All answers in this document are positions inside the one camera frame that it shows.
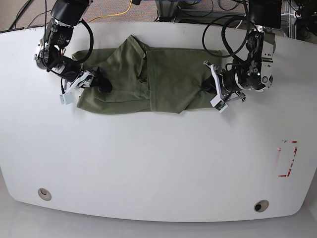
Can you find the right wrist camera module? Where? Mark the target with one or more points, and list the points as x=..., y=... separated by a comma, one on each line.
x=66, y=98

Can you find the right table cable grommet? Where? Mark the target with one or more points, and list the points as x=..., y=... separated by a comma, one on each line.
x=261, y=206

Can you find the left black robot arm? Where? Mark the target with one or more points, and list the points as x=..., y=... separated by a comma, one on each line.
x=251, y=68

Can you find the left table cable grommet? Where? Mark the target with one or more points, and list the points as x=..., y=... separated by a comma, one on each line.
x=44, y=194

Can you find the red tape rectangle marking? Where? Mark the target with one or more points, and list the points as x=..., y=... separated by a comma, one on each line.
x=286, y=157

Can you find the table cable grommet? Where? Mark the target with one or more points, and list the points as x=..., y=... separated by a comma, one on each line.
x=261, y=206
x=44, y=194

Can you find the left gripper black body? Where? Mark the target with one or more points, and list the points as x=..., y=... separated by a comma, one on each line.
x=228, y=88

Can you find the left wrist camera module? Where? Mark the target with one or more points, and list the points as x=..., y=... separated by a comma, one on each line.
x=218, y=103

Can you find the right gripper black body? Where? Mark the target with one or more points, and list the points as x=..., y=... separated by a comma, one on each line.
x=84, y=79

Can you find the olive green t-shirt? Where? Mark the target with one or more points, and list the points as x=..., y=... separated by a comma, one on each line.
x=148, y=79

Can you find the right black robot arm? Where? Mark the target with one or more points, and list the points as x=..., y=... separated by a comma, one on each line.
x=66, y=14

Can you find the grey aluminium frame rail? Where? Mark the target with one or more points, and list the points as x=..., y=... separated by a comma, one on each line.
x=188, y=10

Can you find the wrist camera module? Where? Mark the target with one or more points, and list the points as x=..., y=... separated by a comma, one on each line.
x=218, y=103
x=66, y=98

